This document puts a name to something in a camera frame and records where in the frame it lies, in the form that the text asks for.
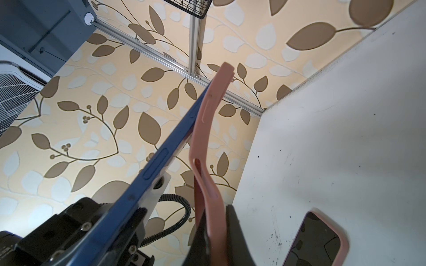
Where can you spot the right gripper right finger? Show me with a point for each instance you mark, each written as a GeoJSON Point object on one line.
{"type": "Point", "coordinates": [237, 249]}

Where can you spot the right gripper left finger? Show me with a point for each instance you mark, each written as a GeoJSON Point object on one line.
{"type": "Point", "coordinates": [199, 253]}

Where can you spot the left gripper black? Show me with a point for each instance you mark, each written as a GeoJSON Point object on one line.
{"type": "Point", "coordinates": [61, 232]}

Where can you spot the blue phone black screen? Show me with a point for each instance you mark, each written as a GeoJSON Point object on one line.
{"type": "Point", "coordinates": [110, 234]}

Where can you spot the pink phone case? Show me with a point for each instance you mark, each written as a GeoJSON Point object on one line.
{"type": "Point", "coordinates": [210, 214]}

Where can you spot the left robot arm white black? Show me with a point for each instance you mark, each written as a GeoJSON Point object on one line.
{"type": "Point", "coordinates": [168, 224]}

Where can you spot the middle phone in pink case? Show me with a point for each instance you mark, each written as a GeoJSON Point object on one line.
{"type": "Point", "coordinates": [319, 242]}

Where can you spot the ceiling air conditioner vent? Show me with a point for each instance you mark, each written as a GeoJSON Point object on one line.
{"type": "Point", "coordinates": [19, 87]}

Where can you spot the black wire basket back wall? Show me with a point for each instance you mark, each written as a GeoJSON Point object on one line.
{"type": "Point", "coordinates": [195, 8]}

